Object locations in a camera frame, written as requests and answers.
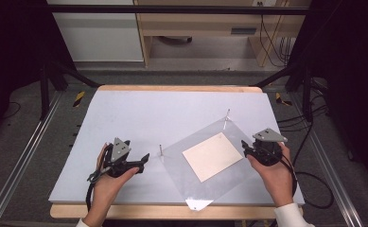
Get thin black floor cable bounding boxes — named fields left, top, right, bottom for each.
left=1, top=100, right=22, bottom=120

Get white board mat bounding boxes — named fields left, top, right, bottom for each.
left=47, top=89, right=306, bottom=206

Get white cabinet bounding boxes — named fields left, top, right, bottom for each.
left=45, top=0, right=145, bottom=63

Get right hand-held gripper cable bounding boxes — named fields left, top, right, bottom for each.
left=277, top=142, right=335, bottom=210

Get wooden desk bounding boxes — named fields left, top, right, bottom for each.
left=132, top=0, right=312, bottom=68

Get black hanging cables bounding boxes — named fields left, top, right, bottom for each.
left=256, top=1, right=293, bottom=68

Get clear plastic bag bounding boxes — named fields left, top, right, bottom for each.
left=158, top=116, right=259, bottom=212

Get black floor cables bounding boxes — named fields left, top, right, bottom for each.
left=277, top=77, right=330, bottom=134

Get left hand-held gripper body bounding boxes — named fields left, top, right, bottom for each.
left=103, top=137, right=132, bottom=179

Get dark curtain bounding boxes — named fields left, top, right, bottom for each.
left=0, top=0, right=78, bottom=146
left=287, top=0, right=368, bottom=193

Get aluminium rail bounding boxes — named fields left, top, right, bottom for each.
left=0, top=90, right=63, bottom=227
left=289, top=92, right=365, bottom=227

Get left hand-held gripper cable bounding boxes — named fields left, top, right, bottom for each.
left=85, top=143, right=114, bottom=213

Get yellow black tape mark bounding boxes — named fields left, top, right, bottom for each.
left=72, top=90, right=87, bottom=109

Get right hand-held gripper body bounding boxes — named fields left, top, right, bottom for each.
left=252, top=128, right=289, bottom=167

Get person's left hand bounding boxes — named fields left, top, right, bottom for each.
left=91, top=142, right=141, bottom=206

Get beige card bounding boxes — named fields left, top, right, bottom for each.
left=182, top=131, right=245, bottom=183

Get black crossbar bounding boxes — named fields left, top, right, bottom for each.
left=46, top=4, right=312, bottom=15

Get wooden table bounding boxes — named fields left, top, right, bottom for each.
left=49, top=83, right=305, bottom=221

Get person's right hand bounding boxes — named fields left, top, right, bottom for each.
left=246, top=142, right=295, bottom=208

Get black metal stand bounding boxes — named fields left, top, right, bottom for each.
left=253, top=61, right=314, bottom=123
left=39, top=60, right=101, bottom=121

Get hand-held gripper cable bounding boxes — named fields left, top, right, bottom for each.
left=85, top=143, right=114, bottom=213
left=277, top=142, right=335, bottom=210

